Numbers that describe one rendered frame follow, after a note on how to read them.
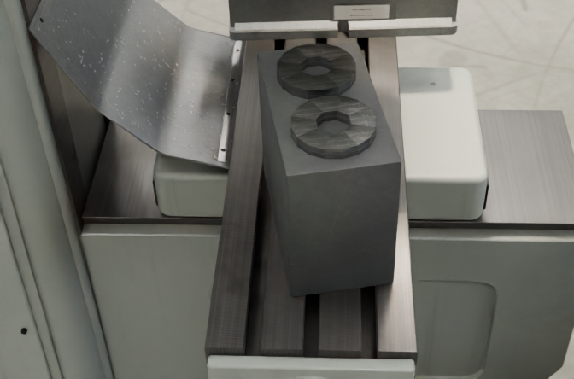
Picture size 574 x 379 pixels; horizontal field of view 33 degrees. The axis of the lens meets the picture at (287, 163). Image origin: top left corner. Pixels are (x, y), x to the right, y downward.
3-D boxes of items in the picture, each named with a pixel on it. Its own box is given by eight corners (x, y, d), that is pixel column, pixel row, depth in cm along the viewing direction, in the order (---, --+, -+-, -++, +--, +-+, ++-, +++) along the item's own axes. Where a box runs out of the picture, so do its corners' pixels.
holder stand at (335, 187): (354, 158, 125) (358, 30, 112) (395, 284, 109) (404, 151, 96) (263, 170, 124) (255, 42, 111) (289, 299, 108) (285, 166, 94)
